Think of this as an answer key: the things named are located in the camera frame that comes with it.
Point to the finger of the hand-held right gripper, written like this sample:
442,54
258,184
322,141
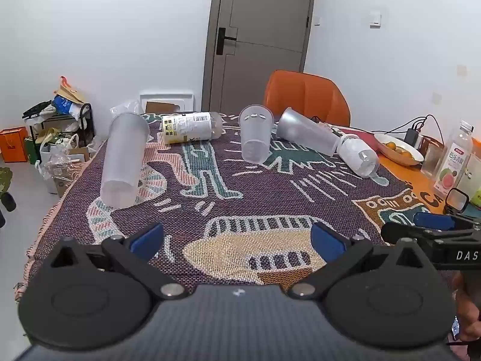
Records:
404,232
434,220

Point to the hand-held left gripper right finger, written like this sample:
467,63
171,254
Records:
326,245

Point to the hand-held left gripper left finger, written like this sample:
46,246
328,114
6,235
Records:
147,241

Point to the tall frosted plastic cup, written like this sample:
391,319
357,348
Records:
124,158

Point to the short frosted plastic cup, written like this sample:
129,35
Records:
255,135

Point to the person's right hand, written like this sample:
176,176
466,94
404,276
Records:
468,308

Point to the small black framed mirror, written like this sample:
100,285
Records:
456,201

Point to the green label bottle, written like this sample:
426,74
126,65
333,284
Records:
474,186

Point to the clear drinking glass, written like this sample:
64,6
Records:
432,161

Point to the pink label juice bottle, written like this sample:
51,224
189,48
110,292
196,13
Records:
453,161

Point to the white bowl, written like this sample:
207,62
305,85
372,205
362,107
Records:
407,158

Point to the brown basket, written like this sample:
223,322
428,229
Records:
437,142

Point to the oranges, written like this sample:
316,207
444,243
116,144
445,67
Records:
397,148

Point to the black power adapter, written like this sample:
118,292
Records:
412,136

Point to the printed woven blanket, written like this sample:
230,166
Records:
225,203

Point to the clear plastic bottle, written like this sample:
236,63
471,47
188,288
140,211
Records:
357,154

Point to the pile of bags and boxes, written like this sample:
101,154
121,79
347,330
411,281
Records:
62,158

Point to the yellow label plastic bottle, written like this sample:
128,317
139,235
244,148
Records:
189,126

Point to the cardboard box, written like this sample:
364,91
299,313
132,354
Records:
161,106

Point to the clear plastic bag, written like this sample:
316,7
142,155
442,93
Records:
126,107

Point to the black chair caster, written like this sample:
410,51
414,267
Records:
8,201

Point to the white framed board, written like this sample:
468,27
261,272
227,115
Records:
167,96

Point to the black shelf rack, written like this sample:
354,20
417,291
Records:
62,120

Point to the orange chair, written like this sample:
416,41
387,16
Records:
306,96

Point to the green cloth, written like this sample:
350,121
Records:
5,178

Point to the orange paper bag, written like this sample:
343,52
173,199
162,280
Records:
14,144

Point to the grey door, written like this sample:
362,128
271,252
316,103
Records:
259,37

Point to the small white wall switch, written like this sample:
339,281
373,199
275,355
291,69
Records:
317,20

